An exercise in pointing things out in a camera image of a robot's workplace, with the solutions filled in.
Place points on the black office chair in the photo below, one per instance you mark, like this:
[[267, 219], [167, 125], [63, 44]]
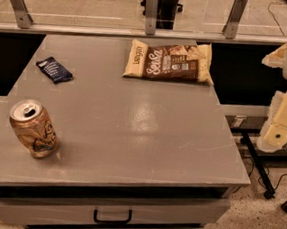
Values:
[[166, 13]]

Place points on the black upper drawer handle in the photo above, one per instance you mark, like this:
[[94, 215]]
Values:
[[113, 217]]

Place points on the grey drawer cabinet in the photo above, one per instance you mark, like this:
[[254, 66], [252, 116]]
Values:
[[163, 150]]

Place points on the dark blue rxbar wrapper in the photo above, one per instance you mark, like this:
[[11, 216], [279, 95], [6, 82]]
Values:
[[54, 70]]

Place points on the middle metal railing bracket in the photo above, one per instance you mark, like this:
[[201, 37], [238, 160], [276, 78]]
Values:
[[151, 16]]

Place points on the right metal railing bracket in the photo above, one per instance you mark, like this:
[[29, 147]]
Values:
[[233, 21]]

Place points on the black floor stand leg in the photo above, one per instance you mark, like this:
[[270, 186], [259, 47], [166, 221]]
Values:
[[269, 189]]

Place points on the brown and cream chip bag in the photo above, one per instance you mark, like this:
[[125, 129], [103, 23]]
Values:
[[176, 62]]

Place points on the metal railing bracket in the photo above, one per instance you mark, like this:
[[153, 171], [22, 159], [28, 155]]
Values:
[[151, 16], [233, 21], [22, 16]]

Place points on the left metal railing bracket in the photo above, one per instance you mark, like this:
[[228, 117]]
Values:
[[22, 16]]

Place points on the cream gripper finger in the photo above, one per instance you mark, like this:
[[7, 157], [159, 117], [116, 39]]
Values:
[[273, 135]]

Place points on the tan soda can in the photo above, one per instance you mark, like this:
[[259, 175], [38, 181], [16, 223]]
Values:
[[33, 127]]

